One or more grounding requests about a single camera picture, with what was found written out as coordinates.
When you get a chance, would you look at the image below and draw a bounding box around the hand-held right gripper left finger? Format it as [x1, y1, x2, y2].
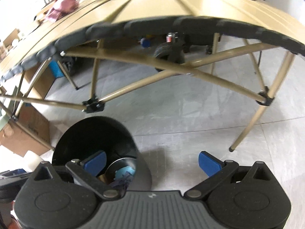
[32, 151, 119, 200]

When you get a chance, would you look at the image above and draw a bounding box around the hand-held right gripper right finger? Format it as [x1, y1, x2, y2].
[183, 151, 274, 199]

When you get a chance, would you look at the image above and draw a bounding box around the black trash bin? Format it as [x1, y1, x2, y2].
[52, 116, 153, 192]

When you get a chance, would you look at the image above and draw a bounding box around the blue plush toy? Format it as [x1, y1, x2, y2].
[114, 166, 136, 180]

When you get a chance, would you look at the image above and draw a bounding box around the cardboard bin with green bag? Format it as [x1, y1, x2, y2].
[0, 104, 51, 157]

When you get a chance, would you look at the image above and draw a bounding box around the black wagon wheel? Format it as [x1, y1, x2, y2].
[154, 43, 186, 64]

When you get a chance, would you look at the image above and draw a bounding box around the tan folding table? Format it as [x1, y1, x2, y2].
[0, 0, 305, 152]

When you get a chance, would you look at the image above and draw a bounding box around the purple satin cloth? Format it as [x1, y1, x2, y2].
[45, 0, 79, 22]

